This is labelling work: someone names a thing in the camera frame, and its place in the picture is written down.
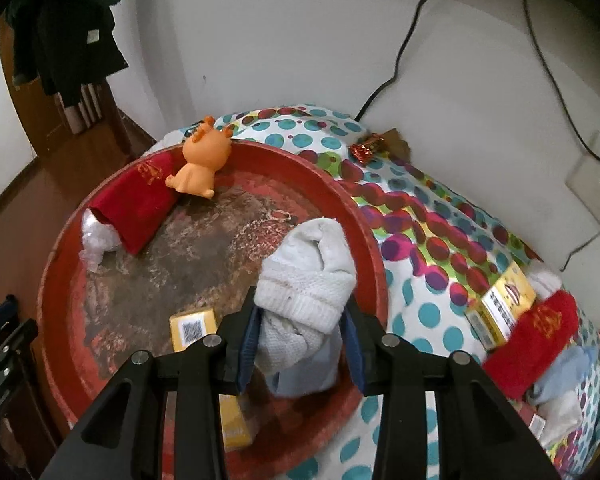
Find red sock roll gold print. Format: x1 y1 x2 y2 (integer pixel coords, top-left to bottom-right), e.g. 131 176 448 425
482 289 580 401
87 152 181 257

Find red candy wrapper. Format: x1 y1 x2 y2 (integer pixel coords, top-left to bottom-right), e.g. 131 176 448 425
350 132 387 165

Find brown cardboard piece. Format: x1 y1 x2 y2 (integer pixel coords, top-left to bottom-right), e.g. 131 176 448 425
380 128 415 161

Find black television socket cable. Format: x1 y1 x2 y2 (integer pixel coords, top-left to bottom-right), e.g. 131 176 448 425
521 0 600 168

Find orange toy deer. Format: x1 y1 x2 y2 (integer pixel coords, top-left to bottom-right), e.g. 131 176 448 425
165 116 233 198

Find small red yellow box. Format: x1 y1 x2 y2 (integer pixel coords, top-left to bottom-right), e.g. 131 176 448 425
517 405 546 433

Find red round tray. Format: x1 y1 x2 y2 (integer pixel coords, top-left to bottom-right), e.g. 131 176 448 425
36 140 390 480

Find small yellow box square code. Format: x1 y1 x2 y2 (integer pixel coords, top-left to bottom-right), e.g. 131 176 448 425
169 308 217 353

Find black television power cable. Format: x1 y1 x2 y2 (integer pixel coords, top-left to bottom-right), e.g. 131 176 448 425
355 0 465 121

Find black adapter cable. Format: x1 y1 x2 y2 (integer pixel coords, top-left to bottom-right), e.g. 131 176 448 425
557 217 600 273

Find clear plastic bag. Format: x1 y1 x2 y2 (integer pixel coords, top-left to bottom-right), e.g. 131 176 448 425
79 209 123 273

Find wooden chair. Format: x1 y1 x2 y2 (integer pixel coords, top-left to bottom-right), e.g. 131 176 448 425
55 82 106 136

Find polka dot tablecloth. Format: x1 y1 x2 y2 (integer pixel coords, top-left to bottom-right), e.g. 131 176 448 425
157 104 600 480

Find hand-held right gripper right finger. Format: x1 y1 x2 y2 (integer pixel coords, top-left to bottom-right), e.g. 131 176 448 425
337 295 563 480

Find white fluffy sock roll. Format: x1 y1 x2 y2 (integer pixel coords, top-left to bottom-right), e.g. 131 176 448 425
255 217 357 378

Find white wall socket panel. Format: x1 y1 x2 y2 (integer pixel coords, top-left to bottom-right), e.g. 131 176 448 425
566 130 600 226

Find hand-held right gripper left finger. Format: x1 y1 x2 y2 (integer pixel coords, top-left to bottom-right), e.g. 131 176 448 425
37 285 263 480

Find yellow box white label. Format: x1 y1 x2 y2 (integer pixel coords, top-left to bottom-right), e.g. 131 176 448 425
464 260 537 351

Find light blue sock roll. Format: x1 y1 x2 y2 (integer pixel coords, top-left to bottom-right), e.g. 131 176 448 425
527 345 600 406

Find dark green hanging clothes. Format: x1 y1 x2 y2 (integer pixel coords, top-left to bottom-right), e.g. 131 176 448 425
5 0 131 111

